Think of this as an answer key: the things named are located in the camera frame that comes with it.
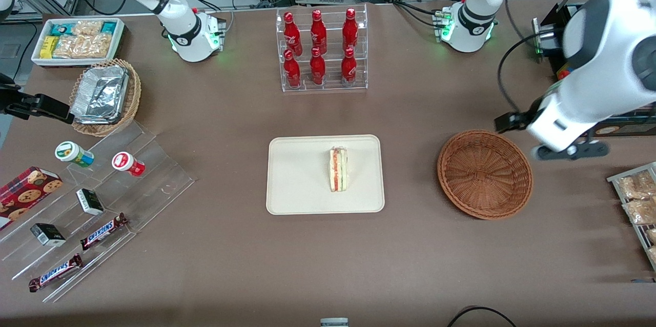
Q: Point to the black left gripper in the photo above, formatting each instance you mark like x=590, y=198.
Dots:
x=518, y=120

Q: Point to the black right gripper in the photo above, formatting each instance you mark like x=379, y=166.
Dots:
x=26, y=103

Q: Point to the triangular sandwich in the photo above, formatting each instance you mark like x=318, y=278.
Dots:
x=339, y=170

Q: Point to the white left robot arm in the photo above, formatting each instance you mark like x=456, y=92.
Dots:
x=599, y=60

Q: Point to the brown wicker basket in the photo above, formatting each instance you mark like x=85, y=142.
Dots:
x=484, y=176

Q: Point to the light wicker basket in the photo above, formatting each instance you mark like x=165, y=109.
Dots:
x=132, y=101

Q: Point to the cream plastic tray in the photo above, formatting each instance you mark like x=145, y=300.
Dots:
x=297, y=175

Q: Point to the green lid snack cup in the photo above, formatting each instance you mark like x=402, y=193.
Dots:
x=72, y=153

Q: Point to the aluminium foil container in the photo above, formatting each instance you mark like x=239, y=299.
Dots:
x=100, y=94

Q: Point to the yellow snack packet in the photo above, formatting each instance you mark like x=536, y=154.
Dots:
x=48, y=47

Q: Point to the clear rice cracker bag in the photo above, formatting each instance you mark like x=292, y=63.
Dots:
x=69, y=46
x=87, y=27
x=97, y=45

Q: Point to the teal snack packet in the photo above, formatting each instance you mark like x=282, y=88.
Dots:
x=62, y=28
x=109, y=27

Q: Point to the red chocolate cookie box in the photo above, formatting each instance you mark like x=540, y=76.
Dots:
x=25, y=195

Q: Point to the red lid snack cup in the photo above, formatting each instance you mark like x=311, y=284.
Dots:
x=127, y=163

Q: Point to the white snack bin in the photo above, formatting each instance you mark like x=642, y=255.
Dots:
x=119, y=40

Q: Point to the small black carton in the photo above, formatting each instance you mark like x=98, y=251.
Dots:
x=47, y=234
x=89, y=201

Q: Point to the black hot food warmer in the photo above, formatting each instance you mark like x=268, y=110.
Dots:
x=548, y=29

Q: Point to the clear acrylic stepped display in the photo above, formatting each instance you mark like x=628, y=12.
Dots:
x=154, y=173

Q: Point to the Snickers chocolate bar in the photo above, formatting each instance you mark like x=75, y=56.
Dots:
x=55, y=272
x=102, y=231

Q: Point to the clear nut snack bag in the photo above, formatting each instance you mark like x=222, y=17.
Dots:
x=652, y=236
x=653, y=255
x=640, y=210
x=635, y=185

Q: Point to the red soda bottle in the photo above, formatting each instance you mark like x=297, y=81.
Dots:
x=318, y=69
x=292, y=72
x=318, y=32
x=292, y=35
x=349, y=68
x=350, y=29

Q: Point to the clear acrylic bottle rack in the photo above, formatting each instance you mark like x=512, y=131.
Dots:
x=330, y=86

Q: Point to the grey device edge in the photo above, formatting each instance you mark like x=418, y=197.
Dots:
x=334, y=322

